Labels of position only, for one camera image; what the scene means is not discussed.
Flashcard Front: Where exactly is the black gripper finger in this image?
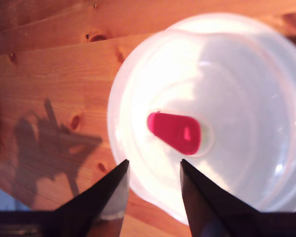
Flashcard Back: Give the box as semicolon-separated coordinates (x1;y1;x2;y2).
180;159;262;237
54;159;130;237

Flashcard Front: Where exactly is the clear plastic dome red handle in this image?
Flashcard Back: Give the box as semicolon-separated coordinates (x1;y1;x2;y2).
107;12;296;225

